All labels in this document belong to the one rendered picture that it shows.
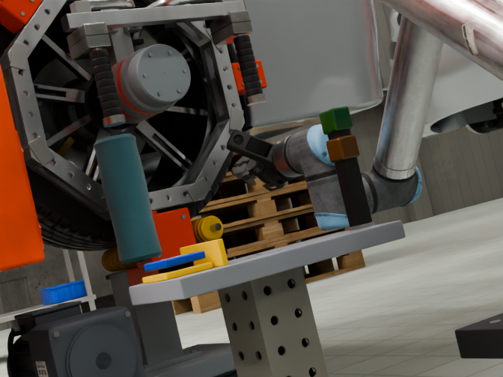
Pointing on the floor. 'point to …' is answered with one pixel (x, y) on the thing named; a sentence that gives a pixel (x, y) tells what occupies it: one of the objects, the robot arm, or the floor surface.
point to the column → (272, 327)
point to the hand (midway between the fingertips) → (233, 167)
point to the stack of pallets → (265, 229)
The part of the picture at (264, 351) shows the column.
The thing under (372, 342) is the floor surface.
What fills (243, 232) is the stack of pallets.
